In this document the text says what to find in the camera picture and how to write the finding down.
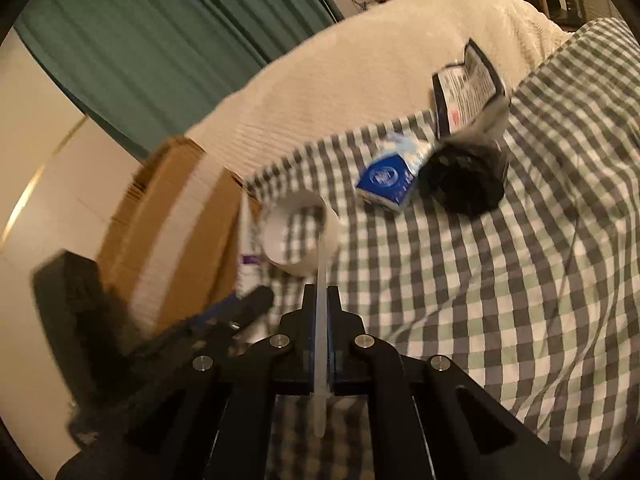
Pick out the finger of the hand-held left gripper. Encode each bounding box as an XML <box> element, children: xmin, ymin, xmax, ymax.
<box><xmin>167</xmin><ymin>285</ymin><xmax>275</xmax><ymax>358</ymax></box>

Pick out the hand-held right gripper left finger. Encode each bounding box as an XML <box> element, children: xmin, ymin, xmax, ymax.
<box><xmin>55</xmin><ymin>284</ymin><xmax>321</xmax><ymax>480</ymax></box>

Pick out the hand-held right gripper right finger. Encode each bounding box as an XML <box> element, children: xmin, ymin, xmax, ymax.
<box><xmin>325</xmin><ymin>285</ymin><xmax>581</xmax><ymax>480</ymax></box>

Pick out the white purple tube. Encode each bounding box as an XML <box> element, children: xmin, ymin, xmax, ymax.
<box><xmin>237</xmin><ymin>195</ymin><xmax>264</xmax><ymax>296</ymax></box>

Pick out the white strip loop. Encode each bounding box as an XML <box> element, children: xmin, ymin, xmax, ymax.
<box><xmin>260</xmin><ymin>191</ymin><xmax>342</xmax><ymax>436</ymax></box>

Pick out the brown cardboard box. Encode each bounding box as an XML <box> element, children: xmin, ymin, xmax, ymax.
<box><xmin>97</xmin><ymin>135</ymin><xmax>263</xmax><ymax>341</ymax></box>

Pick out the blue white tissue pack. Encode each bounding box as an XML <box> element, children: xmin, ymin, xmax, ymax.
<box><xmin>355</xmin><ymin>132</ymin><xmax>436</xmax><ymax>213</ymax></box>

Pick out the black crumpled pouch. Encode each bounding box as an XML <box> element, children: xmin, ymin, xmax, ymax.
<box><xmin>419</xmin><ymin>130</ymin><xmax>511</xmax><ymax>216</ymax></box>

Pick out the green curtain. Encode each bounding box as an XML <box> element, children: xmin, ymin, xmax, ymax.
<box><xmin>175</xmin><ymin>0</ymin><xmax>341</xmax><ymax>66</ymax></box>
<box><xmin>15</xmin><ymin>0</ymin><xmax>271</xmax><ymax>161</ymax></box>

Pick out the cream quilted blanket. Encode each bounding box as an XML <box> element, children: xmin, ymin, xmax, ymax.
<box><xmin>185</xmin><ymin>0</ymin><xmax>576</xmax><ymax>186</ymax></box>

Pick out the black white printed packet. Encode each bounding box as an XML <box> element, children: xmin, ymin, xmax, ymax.
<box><xmin>431</xmin><ymin>39</ymin><xmax>512</xmax><ymax>143</ymax></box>

